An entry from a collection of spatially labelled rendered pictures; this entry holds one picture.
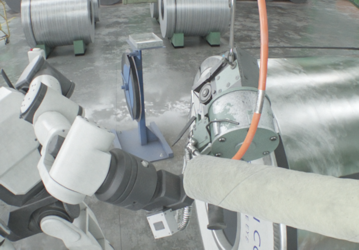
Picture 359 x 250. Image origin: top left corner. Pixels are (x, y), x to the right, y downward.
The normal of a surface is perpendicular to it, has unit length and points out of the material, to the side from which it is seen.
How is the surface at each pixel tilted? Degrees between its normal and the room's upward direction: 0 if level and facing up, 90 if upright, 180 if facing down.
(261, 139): 115
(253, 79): 43
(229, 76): 58
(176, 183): 51
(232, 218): 12
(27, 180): 80
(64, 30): 109
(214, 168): 27
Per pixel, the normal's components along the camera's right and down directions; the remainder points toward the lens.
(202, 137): -0.80, -0.33
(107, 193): -0.30, 0.15
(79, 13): 0.18, 0.29
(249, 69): 0.59, -0.48
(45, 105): 0.57, 0.22
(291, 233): 0.15, -0.07
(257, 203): -0.66, 0.14
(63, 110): 0.73, -0.18
